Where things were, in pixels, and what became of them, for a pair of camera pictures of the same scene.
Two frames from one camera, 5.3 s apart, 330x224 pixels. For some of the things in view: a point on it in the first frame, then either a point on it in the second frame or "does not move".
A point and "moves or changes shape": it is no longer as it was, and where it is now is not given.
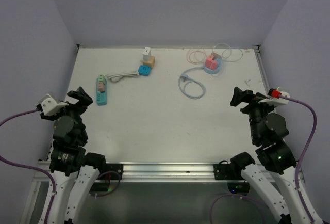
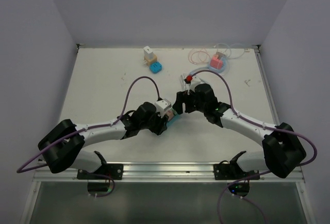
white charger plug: x=146 y=53 moves or changes shape
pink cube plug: x=210 y=63 → x=215 y=63
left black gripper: x=81 y=108 → x=161 y=124
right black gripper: x=247 y=96 → x=183 y=97
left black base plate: x=118 y=168 does not move
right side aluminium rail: x=257 y=48 does not move
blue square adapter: x=144 y=70 → x=155 y=67
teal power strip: x=101 y=97 → x=176 y=117
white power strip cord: x=117 y=77 moves or changes shape
